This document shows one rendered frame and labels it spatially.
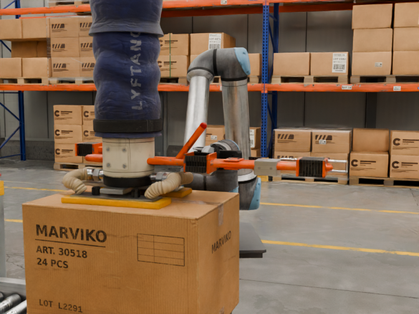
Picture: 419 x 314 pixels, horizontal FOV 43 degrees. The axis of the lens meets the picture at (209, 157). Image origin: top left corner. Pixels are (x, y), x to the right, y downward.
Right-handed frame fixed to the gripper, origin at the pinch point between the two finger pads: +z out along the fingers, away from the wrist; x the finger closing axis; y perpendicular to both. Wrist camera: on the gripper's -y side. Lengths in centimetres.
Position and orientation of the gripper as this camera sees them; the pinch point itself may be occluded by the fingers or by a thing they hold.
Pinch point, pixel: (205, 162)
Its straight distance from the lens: 166.0
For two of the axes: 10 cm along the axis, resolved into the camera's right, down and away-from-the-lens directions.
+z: -2.9, 1.1, -9.5
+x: 0.1, -9.9, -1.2
